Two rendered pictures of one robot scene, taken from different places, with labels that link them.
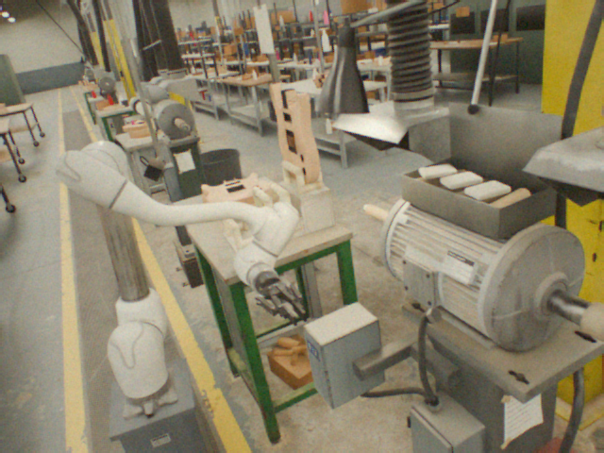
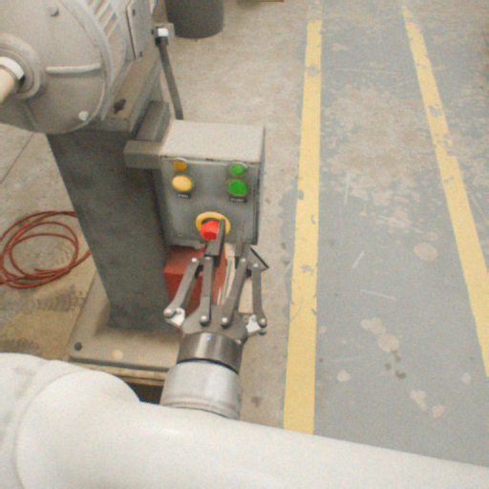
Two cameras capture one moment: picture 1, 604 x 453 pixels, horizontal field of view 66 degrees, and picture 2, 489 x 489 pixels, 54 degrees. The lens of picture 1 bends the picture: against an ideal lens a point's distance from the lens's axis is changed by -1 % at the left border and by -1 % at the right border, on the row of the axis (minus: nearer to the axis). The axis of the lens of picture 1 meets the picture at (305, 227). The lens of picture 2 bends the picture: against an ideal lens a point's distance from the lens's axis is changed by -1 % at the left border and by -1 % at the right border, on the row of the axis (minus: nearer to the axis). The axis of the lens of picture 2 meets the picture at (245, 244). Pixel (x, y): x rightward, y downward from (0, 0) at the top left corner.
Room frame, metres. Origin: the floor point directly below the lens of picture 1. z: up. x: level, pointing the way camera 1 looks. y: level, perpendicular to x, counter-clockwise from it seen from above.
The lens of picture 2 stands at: (1.44, 0.31, 1.59)
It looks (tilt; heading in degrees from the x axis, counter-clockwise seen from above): 49 degrees down; 209
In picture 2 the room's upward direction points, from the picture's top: straight up
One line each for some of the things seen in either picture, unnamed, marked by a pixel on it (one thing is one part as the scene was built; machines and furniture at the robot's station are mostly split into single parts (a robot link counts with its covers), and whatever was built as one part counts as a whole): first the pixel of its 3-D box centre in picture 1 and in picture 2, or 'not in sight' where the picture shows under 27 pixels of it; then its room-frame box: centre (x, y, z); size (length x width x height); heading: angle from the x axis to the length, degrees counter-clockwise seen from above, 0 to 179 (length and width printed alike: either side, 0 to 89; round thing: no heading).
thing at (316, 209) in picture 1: (305, 203); not in sight; (1.99, -0.02, 1.02); 0.27 x 0.15 x 0.17; 20
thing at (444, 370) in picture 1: (434, 362); (153, 127); (0.84, -0.24, 1.02); 0.13 x 0.04 x 0.04; 23
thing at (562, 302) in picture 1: (572, 308); not in sight; (0.66, -0.44, 1.25); 0.07 x 0.04 x 0.04; 23
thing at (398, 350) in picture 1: (390, 355); (177, 157); (0.89, -0.15, 1.02); 0.19 x 0.04 x 0.04; 113
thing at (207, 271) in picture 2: (287, 296); (206, 292); (1.15, 0.09, 1.07); 0.11 x 0.01 x 0.04; 30
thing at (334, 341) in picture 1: (370, 374); (208, 171); (0.87, -0.09, 0.99); 0.24 x 0.21 x 0.26; 23
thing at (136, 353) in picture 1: (136, 354); not in sight; (1.28, 0.63, 0.87); 0.18 x 0.16 x 0.22; 7
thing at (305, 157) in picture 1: (295, 136); not in sight; (1.99, -0.02, 1.33); 0.35 x 0.04 x 0.40; 19
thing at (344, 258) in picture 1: (353, 323); not in sight; (1.81, -0.14, 0.45); 0.05 x 0.05 x 0.90; 23
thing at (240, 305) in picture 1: (256, 367); not in sight; (1.61, 0.32, 0.45); 0.05 x 0.05 x 0.90; 23
